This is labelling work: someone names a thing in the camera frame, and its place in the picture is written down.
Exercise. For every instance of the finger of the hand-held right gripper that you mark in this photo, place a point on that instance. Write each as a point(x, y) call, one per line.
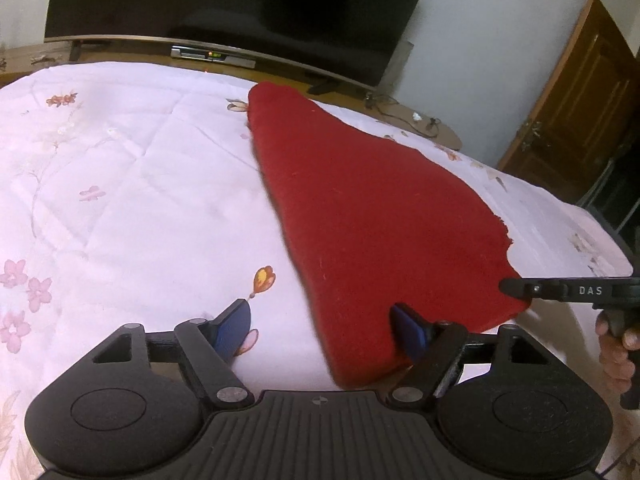
point(532, 290)

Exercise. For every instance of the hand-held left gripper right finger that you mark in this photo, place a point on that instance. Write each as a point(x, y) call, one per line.
point(407, 332)

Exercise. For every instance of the black flat-screen television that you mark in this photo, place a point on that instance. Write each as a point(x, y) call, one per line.
point(240, 5)

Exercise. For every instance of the brown wooden door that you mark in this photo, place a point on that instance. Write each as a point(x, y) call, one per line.
point(575, 115)

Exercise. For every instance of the red garment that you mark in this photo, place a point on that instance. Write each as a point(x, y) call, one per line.
point(370, 210)

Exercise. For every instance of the wooden television stand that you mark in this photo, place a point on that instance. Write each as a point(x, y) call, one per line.
point(350, 105)

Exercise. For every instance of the silver set-top box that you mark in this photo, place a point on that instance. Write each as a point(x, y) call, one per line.
point(212, 56)

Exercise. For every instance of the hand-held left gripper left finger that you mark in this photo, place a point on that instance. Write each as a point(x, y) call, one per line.
point(232, 326)

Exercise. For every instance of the pink floral bedspread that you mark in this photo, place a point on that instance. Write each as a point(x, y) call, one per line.
point(140, 185)

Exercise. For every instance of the person's right hand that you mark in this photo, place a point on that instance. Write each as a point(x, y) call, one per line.
point(615, 360)

